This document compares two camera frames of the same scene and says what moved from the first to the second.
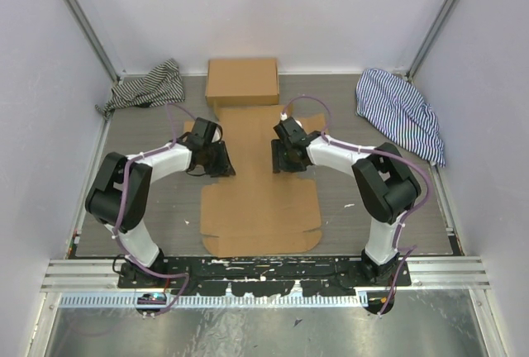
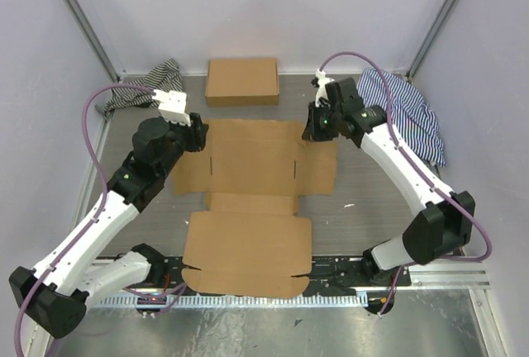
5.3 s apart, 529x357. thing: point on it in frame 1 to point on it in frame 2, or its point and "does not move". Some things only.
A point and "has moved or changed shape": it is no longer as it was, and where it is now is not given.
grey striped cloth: x=161 y=87 does not move
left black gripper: x=226 y=167 to x=199 y=130
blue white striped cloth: x=396 y=108 does not move
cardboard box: x=256 y=211 has moved or changed shape
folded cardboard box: x=242 y=82 does not move
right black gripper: x=278 y=163 to x=312 y=133
